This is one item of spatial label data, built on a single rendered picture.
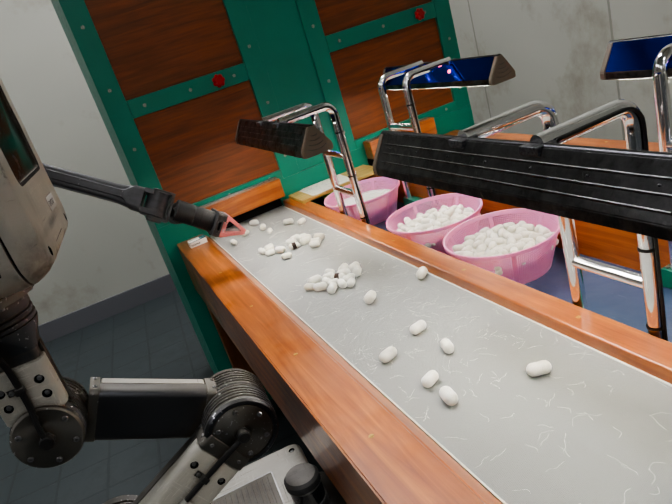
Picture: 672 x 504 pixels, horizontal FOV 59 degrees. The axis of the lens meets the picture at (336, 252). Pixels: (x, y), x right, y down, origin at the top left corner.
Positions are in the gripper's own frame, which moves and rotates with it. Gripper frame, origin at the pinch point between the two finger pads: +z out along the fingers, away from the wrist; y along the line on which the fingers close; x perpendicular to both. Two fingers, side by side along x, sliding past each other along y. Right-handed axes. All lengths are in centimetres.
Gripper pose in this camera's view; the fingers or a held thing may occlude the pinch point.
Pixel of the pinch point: (242, 231)
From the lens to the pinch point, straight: 168.9
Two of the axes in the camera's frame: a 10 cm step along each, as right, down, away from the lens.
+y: -4.0, -2.1, 8.9
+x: -3.4, 9.4, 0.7
